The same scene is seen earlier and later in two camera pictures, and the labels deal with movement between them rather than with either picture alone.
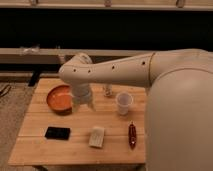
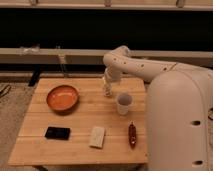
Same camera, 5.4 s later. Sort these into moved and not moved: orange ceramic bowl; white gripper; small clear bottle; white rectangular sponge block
Moved: white gripper
Not moved: small clear bottle; white rectangular sponge block; orange ceramic bowl
